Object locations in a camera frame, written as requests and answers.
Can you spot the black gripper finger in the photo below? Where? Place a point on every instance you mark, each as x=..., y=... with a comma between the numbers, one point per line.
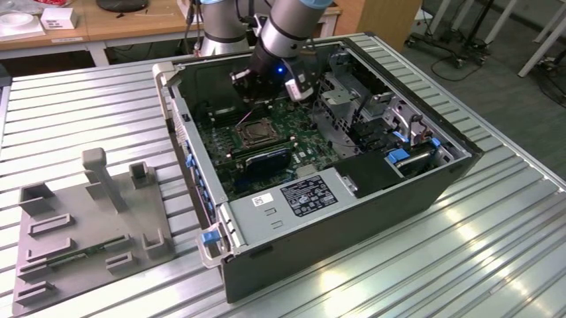
x=240, y=79

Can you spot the metal locking lever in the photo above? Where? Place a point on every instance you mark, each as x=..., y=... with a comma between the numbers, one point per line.
x=246, y=118

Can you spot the silver CPU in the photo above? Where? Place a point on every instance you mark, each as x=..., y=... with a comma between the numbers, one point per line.
x=258, y=130

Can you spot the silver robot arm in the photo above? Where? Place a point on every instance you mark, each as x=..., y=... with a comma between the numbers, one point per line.
x=283, y=36

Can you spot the CPU socket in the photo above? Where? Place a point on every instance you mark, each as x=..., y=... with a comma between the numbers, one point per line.
x=252, y=144

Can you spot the grey metal drive cage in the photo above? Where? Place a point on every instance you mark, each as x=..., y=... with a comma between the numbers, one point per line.
x=335, y=99

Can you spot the green motherboard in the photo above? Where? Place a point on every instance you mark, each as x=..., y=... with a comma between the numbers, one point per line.
x=310, y=149

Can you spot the black expansion card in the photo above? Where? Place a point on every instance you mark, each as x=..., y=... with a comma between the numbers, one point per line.
x=264, y=164

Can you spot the wooden desk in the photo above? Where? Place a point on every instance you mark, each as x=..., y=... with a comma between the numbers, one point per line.
x=132, y=23

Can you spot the wooden cabinet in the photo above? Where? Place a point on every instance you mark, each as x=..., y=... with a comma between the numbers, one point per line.
x=389, y=20

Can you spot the black round object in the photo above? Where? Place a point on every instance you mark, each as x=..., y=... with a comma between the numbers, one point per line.
x=122, y=5

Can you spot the black plastic shroud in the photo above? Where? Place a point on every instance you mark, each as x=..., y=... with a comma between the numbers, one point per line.
x=362, y=175

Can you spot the silver power supply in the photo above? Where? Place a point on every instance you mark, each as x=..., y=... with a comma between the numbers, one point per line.
x=260, y=225

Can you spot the white cardboard box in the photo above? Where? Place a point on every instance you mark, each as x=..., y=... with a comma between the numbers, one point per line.
x=59, y=18

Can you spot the red packet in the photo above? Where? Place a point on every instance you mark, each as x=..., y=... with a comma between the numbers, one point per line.
x=52, y=2

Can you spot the blue case latch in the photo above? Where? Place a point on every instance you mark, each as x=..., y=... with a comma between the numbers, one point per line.
x=210, y=239

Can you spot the black rolling stand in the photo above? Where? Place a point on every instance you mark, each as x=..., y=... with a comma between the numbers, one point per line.
x=481, y=20

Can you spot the white bowl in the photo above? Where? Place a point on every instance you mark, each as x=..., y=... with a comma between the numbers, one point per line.
x=17, y=23

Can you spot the grey parts rack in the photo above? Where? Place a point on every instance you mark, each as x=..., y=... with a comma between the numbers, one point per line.
x=88, y=215

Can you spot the open PC case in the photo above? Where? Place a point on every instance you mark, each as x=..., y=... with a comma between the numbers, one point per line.
x=331, y=245

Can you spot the green RAM stick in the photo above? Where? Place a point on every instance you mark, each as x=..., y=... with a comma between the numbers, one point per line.
x=95, y=250

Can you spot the white table leg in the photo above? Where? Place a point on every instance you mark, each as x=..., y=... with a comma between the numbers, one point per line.
x=542, y=49

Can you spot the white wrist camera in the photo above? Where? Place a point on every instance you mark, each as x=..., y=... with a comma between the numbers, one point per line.
x=300, y=86

